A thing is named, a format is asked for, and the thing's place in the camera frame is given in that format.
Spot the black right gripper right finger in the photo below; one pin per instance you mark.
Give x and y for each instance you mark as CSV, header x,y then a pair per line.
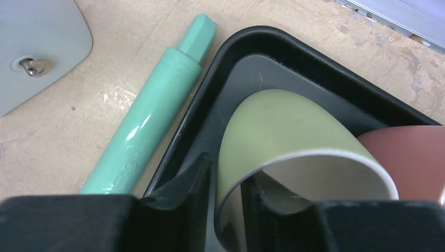
x,y
277,219

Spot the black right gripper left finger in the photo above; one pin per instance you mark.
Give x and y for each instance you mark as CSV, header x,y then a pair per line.
x,y
172,218

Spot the light green mug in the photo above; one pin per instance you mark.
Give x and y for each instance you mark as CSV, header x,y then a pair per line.
x,y
306,154

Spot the pink mug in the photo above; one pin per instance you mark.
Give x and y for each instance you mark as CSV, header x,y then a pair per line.
x,y
414,158

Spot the black plastic tray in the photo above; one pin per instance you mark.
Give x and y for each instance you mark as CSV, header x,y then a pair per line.
x,y
262,57

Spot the aluminium frame rail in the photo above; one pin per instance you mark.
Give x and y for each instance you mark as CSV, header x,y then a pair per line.
x,y
422,21

